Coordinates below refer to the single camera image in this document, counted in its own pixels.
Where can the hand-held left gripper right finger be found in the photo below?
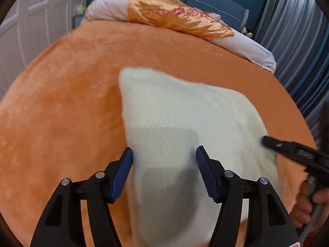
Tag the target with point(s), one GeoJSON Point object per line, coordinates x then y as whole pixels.
{"type": "Point", "coordinates": [205, 177]}

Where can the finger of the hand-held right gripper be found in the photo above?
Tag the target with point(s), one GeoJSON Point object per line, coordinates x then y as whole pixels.
{"type": "Point", "coordinates": [285, 148]}

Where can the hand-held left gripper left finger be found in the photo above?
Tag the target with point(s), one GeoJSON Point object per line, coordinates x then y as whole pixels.
{"type": "Point", "coordinates": [122, 176]}

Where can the small plush toy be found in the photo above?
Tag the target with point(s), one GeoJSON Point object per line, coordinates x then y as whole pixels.
{"type": "Point", "coordinates": [247, 31]}

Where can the cream knitted sweater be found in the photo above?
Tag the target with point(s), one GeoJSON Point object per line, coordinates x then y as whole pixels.
{"type": "Point", "coordinates": [185, 123]}

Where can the grey-blue curtain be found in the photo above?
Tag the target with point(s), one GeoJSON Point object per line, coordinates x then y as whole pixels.
{"type": "Point", "coordinates": [293, 43]}

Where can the white wardrobe doors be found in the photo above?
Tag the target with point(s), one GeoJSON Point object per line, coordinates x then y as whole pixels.
{"type": "Point", "coordinates": [33, 12]}

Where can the orange fleece blanket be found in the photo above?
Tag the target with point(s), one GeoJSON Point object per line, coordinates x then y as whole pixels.
{"type": "Point", "coordinates": [64, 103]}

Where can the yellow tissue pack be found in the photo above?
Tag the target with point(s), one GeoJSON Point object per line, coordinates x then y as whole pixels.
{"type": "Point", "coordinates": [80, 9]}

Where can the white long pillow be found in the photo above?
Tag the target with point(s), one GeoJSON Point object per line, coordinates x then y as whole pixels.
{"type": "Point", "coordinates": [108, 7]}

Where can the blue nightstand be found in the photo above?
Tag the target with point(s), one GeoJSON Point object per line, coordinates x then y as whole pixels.
{"type": "Point", "coordinates": [76, 22]}

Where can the person's right hand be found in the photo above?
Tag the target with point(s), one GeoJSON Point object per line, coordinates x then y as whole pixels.
{"type": "Point", "coordinates": [304, 211]}

